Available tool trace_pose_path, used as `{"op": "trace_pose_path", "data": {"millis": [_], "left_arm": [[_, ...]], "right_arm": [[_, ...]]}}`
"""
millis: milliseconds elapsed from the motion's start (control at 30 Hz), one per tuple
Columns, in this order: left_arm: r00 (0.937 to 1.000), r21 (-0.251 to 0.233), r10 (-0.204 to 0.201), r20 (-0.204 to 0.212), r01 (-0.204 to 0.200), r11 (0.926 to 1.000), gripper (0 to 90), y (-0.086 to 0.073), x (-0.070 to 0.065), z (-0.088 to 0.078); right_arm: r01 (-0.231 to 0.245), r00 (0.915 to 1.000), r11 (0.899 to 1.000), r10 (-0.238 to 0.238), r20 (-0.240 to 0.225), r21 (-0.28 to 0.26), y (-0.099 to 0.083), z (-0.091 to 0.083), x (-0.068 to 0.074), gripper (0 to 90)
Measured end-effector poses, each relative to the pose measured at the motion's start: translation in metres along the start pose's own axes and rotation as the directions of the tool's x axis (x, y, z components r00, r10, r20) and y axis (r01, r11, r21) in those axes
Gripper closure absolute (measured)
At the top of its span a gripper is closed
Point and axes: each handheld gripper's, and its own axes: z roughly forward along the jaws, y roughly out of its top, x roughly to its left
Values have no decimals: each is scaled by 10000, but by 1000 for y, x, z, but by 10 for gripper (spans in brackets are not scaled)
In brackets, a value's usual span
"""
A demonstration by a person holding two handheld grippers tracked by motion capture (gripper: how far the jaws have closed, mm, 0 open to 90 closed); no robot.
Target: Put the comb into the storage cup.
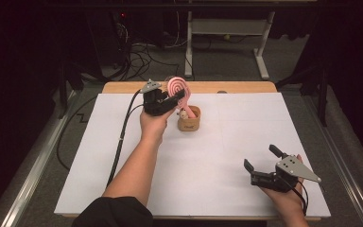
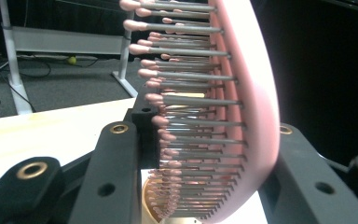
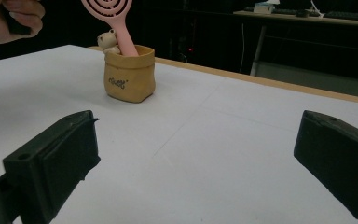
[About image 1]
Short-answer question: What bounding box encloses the bundle of floor cables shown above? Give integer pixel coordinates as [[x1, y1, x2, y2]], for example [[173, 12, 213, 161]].
[[105, 39, 182, 81]]

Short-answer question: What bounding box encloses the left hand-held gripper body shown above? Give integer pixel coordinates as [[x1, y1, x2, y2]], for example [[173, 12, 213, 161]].
[[139, 79, 179, 117]]

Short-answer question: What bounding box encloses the metal floor rail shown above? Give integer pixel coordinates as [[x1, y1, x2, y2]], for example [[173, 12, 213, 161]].
[[301, 94, 363, 227], [0, 90, 78, 227]]

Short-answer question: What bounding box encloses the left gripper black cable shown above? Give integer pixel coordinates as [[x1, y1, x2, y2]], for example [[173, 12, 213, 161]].
[[105, 89, 147, 189]]

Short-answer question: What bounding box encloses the black sleeve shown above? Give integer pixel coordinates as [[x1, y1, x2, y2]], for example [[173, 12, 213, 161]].
[[71, 196, 154, 227]]

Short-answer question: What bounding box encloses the person's right hand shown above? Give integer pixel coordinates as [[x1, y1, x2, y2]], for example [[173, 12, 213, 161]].
[[259, 153, 309, 217]]

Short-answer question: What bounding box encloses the person's left hand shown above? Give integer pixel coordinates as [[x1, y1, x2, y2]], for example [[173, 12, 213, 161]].
[[139, 107, 178, 145]]

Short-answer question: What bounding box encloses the black computer tower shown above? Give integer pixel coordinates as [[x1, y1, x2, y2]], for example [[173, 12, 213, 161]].
[[86, 10, 130, 69]]

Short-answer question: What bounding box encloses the tan holder cup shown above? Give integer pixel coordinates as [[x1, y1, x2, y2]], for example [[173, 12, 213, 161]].
[[177, 105, 201, 132]]

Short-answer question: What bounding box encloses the pink hairbrush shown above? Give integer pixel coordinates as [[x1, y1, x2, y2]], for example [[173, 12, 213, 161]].
[[166, 75, 198, 119]]

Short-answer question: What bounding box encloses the dark stand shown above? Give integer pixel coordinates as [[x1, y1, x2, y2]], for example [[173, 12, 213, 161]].
[[56, 60, 85, 120], [275, 61, 330, 128]]

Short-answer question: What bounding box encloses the black floor cable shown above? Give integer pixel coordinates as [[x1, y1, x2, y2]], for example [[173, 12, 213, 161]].
[[56, 95, 99, 171]]

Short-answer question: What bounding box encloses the wooden table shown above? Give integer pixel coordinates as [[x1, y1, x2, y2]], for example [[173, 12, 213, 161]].
[[60, 80, 323, 222]]

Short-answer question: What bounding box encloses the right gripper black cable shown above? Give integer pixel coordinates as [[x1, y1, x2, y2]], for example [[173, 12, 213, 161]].
[[291, 179, 310, 218]]

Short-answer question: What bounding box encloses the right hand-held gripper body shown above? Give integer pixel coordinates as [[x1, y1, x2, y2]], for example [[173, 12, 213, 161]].
[[250, 154, 322, 193]]

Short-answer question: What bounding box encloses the white metal stand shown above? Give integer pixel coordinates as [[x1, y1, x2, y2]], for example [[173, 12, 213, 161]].
[[183, 10, 277, 80]]

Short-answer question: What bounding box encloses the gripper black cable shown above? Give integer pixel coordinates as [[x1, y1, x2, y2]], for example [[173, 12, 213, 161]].
[[105, 89, 147, 189], [291, 179, 310, 218]]

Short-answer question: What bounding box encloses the white board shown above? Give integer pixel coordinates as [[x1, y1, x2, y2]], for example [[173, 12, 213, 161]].
[[54, 92, 332, 218]]

